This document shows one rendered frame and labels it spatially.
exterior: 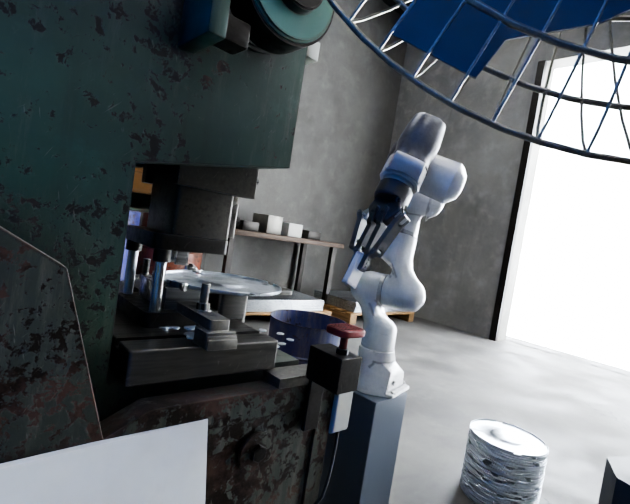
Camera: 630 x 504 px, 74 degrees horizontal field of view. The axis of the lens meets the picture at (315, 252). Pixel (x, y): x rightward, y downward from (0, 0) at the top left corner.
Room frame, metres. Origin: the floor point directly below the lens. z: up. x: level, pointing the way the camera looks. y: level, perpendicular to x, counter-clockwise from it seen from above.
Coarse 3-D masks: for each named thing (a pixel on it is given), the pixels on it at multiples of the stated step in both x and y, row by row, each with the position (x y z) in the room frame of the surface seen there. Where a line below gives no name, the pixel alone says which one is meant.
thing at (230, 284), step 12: (168, 276) 0.97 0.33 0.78; (180, 276) 1.00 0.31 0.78; (192, 276) 1.03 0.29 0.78; (204, 276) 1.02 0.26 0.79; (216, 276) 1.10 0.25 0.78; (228, 276) 1.13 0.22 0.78; (240, 276) 1.15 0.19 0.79; (192, 288) 0.86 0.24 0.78; (216, 288) 0.91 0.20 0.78; (228, 288) 0.94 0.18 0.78; (240, 288) 0.96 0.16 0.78; (252, 288) 0.99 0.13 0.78; (264, 288) 1.02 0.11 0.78; (276, 288) 1.05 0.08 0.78
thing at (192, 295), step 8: (144, 280) 0.93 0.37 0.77; (152, 280) 0.90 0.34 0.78; (144, 288) 0.92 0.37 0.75; (168, 288) 0.84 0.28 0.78; (176, 288) 0.85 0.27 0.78; (144, 296) 0.92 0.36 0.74; (168, 296) 0.84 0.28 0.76; (176, 296) 0.85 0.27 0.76; (184, 296) 0.86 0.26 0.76; (192, 296) 0.87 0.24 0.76; (168, 304) 0.84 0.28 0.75; (176, 304) 0.85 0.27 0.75
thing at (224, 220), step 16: (160, 176) 0.91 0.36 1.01; (160, 192) 0.90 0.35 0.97; (176, 192) 0.84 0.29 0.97; (192, 192) 0.85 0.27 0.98; (208, 192) 0.88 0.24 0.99; (160, 208) 0.89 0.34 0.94; (176, 208) 0.84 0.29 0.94; (192, 208) 0.86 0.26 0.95; (208, 208) 0.88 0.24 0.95; (224, 208) 0.90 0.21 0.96; (160, 224) 0.88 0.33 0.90; (176, 224) 0.84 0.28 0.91; (192, 224) 0.86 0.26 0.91; (208, 224) 0.88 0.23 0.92; (224, 224) 0.91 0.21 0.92
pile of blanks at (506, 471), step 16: (480, 448) 1.58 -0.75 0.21; (496, 448) 1.53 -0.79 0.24; (464, 464) 1.67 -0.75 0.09; (480, 464) 1.57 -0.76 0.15; (496, 464) 1.52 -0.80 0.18; (512, 464) 1.50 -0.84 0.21; (528, 464) 1.50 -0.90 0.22; (544, 464) 1.55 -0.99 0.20; (464, 480) 1.65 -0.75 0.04; (480, 480) 1.57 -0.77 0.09; (496, 480) 1.52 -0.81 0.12; (512, 480) 1.50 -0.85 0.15; (528, 480) 1.51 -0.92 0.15; (480, 496) 1.55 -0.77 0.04; (496, 496) 1.51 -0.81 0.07; (512, 496) 1.50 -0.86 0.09; (528, 496) 1.50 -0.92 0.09
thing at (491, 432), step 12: (480, 420) 1.77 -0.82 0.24; (492, 420) 1.78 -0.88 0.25; (480, 432) 1.64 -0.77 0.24; (492, 432) 1.65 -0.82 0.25; (504, 432) 1.67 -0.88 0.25; (516, 432) 1.70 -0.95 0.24; (528, 432) 1.71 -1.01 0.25; (492, 444) 1.54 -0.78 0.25; (504, 444) 1.57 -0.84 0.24; (516, 444) 1.58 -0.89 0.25; (528, 444) 1.60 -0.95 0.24; (528, 456) 1.50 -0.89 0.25; (540, 456) 1.51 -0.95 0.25
